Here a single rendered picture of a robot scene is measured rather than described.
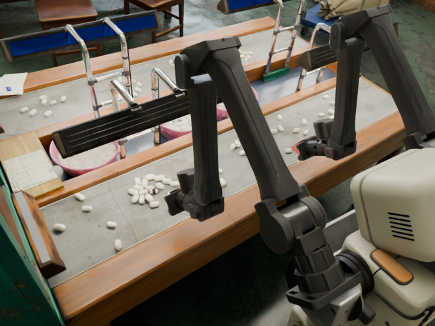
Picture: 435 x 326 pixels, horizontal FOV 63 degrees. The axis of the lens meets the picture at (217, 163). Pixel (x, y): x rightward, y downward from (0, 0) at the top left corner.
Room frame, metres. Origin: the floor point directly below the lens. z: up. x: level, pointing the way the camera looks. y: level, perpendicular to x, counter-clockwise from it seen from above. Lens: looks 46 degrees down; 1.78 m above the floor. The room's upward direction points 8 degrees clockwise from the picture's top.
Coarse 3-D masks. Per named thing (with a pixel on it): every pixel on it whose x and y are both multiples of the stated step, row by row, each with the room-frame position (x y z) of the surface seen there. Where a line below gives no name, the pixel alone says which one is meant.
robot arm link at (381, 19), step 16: (352, 16) 0.90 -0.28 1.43; (368, 16) 0.86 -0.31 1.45; (384, 16) 0.88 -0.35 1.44; (352, 32) 0.89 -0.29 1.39; (368, 32) 0.86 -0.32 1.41; (384, 32) 0.84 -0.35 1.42; (384, 48) 0.82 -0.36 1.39; (400, 48) 0.82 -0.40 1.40; (384, 64) 0.80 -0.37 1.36; (400, 64) 0.78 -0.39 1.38; (400, 80) 0.76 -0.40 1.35; (416, 80) 0.76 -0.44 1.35; (400, 96) 0.74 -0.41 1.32; (416, 96) 0.73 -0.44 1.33; (400, 112) 0.73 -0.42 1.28; (416, 112) 0.70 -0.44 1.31; (432, 112) 0.71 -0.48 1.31; (416, 128) 0.68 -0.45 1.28; (432, 128) 0.67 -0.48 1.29; (416, 144) 0.64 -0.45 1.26
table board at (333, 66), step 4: (292, 32) 2.27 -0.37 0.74; (296, 36) 2.23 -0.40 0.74; (304, 40) 2.19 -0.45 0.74; (308, 44) 2.14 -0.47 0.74; (332, 64) 1.98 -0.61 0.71; (336, 64) 1.96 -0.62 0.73; (328, 68) 1.99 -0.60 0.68; (332, 68) 1.97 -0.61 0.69; (336, 68) 1.95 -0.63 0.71; (336, 72) 1.94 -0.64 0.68; (368, 80) 1.80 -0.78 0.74; (372, 84) 1.76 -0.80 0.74; (380, 88) 1.73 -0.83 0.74
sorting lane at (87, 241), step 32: (320, 96) 1.57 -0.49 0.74; (384, 96) 1.65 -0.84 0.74; (288, 128) 1.28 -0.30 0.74; (160, 160) 0.97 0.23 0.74; (192, 160) 1.00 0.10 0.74; (224, 160) 1.02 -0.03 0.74; (288, 160) 1.07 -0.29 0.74; (96, 192) 0.77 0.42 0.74; (160, 192) 0.81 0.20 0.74; (224, 192) 0.85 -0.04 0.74; (64, 224) 0.62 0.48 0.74; (96, 224) 0.64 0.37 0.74; (128, 224) 0.66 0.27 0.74; (160, 224) 0.67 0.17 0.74; (64, 256) 0.51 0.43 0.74; (96, 256) 0.53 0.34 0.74
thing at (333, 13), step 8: (328, 0) 4.03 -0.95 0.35; (336, 0) 3.94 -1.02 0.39; (344, 0) 3.89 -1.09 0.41; (352, 0) 3.85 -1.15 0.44; (360, 0) 3.82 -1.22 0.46; (368, 0) 3.83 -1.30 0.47; (376, 0) 3.88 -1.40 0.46; (384, 0) 3.99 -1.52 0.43; (320, 8) 3.93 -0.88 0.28; (328, 8) 3.89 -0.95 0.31; (336, 8) 3.89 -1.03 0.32; (344, 8) 3.84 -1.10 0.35; (352, 8) 3.81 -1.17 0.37; (368, 8) 3.84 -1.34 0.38; (320, 16) 3.88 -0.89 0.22; (328, 16) 3.81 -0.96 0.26; (336, 16) 3.87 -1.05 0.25
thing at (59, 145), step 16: (128, 112) 0.81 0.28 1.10; (144, 112) 0.83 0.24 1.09; (160, 112) 0.86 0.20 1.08; (176, 112) 0.89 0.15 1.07; (64, 128) 0.69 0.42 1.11; (80, 128) 0.71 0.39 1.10; (96, 128) 0.73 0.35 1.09; (112, 128) 0.75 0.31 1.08; (128, 128) 0.78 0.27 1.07; (144, 128) 0.81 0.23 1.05; (64, 144) 0.67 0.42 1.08; (80, 144) 0.68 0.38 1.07; (96, 144) 0.71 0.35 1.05
